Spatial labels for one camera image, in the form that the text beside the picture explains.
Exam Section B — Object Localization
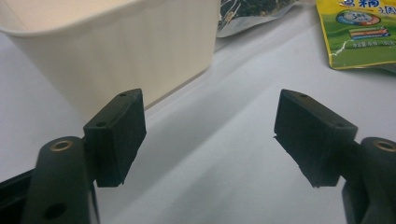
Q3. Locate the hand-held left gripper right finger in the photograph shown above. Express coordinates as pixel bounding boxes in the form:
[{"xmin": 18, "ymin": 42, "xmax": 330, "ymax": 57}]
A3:
[{"xmin": 274, "ymin": 89, "xmax": 359, "ymax": 189}]

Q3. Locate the clear bag of dried seaweed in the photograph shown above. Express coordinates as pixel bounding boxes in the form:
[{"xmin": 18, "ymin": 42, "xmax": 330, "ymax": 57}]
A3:
[{"xmin": 217, "ymin": 0, "xmax": 304, "ymax": 38}]

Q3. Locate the yellow green spouted pouch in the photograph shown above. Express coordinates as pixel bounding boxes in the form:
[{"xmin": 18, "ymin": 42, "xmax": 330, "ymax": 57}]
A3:
[{"xmin": 315, "ymin": 0, "xmax": 396, "ymax": 75}]

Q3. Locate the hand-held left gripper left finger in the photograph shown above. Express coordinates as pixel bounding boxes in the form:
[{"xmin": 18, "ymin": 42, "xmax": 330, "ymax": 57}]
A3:
[{"xmin": 83, "ymin": 88, "xmax": 148, "ymax": 189}]

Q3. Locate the white plastic bin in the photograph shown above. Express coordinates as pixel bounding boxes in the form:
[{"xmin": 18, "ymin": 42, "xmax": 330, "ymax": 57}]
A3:
[{"xmin": 0, "ymin": 0, "xmax": 221, "ymax": 120}]

